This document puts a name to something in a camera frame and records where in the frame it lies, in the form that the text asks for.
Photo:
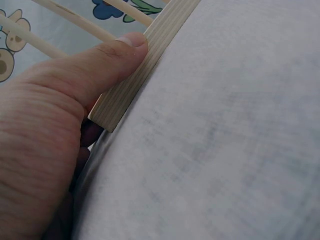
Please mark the person's left hand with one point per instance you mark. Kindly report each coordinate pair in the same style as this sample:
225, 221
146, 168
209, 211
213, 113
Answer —
37, 140

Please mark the wooden dowel rack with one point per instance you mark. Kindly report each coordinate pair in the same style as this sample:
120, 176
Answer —
140, 82

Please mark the person's left thumb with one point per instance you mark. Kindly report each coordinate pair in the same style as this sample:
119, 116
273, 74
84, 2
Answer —
112, 60

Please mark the person's left fingers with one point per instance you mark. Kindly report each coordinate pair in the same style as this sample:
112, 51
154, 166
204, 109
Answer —
86, 137

